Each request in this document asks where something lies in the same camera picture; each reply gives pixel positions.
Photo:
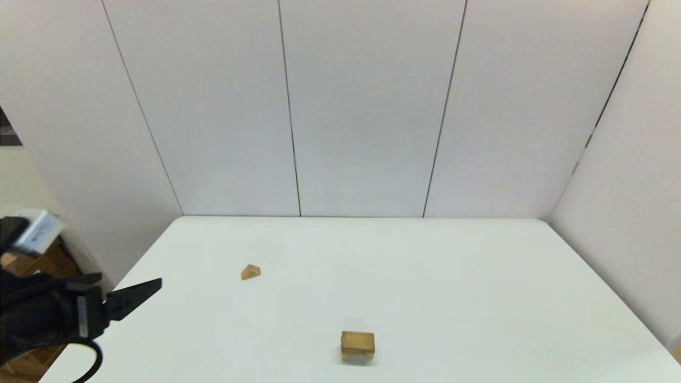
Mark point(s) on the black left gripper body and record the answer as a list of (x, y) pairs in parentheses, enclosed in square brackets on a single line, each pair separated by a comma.
[(48, 314)]

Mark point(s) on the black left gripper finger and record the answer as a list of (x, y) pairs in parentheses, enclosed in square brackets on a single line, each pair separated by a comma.
[(130, 298), (80, 280)]

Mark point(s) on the rectangular wooden building block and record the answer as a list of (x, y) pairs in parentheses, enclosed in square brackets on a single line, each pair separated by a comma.
[(357, 338)]

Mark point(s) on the arched wooden building block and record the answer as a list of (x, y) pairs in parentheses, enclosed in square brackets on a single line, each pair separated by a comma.
[(358, 353)]

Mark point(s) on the triangular wooden building block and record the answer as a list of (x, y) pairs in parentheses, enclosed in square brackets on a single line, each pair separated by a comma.
[(250, 272)]

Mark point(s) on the tall labelled cardboard box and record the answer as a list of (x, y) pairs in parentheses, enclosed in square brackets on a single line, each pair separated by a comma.
[(58, 263)]

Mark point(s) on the low brown cardboard box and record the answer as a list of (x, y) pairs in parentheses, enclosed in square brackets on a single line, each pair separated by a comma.
[(16, 373)]

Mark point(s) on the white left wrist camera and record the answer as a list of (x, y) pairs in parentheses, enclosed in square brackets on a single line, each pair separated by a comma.
[(40, 231)]

